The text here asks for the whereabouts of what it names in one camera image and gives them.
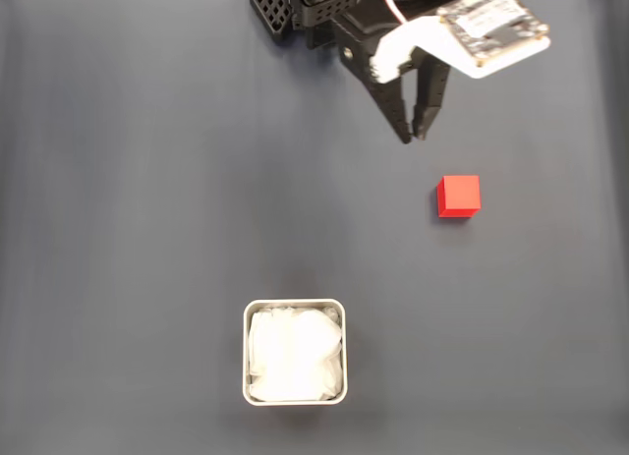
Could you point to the red cube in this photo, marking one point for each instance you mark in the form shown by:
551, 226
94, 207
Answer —
458, 195

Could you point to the white square box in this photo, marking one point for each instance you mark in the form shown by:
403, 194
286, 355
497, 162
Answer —
245, 352

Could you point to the white crumpled tissue paper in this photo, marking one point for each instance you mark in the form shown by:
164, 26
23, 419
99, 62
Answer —
295, 357

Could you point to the dark blue-grey table mat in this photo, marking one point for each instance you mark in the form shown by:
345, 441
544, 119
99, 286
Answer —
147, 229

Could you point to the white mounted camera board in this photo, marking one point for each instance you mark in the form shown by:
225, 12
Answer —
491, 32

